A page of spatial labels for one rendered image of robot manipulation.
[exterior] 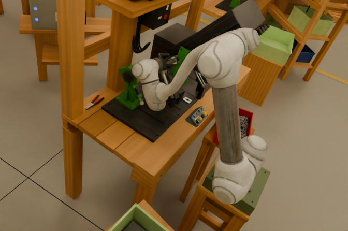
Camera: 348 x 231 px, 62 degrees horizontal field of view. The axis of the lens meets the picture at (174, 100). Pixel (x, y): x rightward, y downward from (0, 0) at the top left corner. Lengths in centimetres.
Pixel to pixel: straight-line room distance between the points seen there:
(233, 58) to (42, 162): 206
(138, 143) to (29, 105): 176
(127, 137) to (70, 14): 76
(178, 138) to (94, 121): 52
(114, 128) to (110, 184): 90
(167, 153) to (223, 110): 61
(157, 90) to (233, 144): 51
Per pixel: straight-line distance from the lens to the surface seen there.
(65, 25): 149
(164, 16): 190
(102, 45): 185
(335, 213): 328
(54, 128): 301
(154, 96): 155
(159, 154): 168
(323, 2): 423
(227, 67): 106
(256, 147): 148
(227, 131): 124
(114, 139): 174
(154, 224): 141
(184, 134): 182
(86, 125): 180
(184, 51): 190
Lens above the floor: 218
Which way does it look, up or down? 39 degrees down
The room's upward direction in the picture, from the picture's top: 15 degrees clockwise
